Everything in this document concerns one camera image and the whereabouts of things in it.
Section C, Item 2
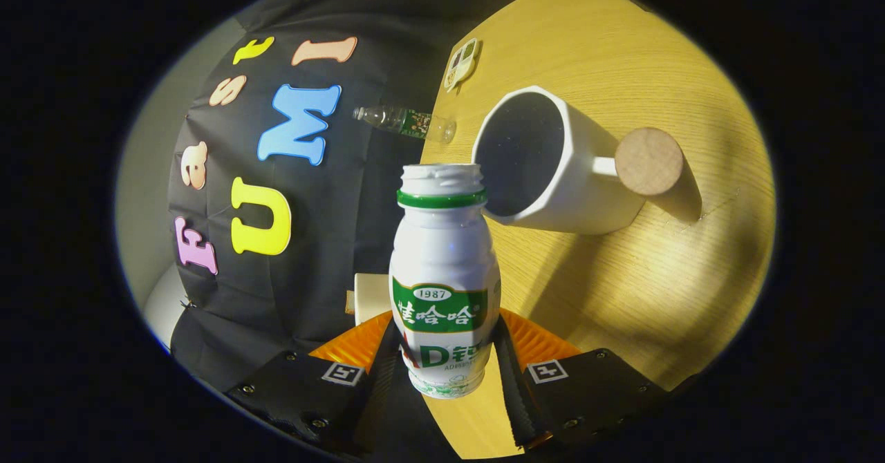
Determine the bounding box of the black backdrop cloth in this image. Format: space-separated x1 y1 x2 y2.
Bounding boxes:
166 0 588 460

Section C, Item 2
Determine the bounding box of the clear plastic water bottle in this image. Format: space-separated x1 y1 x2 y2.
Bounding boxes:
353 105 457 144

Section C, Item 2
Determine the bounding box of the white juice bottle green label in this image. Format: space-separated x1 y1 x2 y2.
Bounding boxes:
389 163 502 399

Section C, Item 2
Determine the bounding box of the wooden table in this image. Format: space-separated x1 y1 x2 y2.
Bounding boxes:
418 0 776 460

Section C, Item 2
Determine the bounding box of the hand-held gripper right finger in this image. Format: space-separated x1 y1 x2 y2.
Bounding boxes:
492 309 668 450

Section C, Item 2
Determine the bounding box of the white toaster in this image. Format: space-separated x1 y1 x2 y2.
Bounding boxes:
353 273 393 327

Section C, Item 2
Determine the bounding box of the white divided dish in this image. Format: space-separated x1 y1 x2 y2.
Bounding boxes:
443 37 482 93

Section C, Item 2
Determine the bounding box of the white cup wooden handle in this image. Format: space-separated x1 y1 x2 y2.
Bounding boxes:
472 86 703 236

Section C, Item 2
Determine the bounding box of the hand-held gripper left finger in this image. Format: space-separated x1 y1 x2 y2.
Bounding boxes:
228 310 403 457

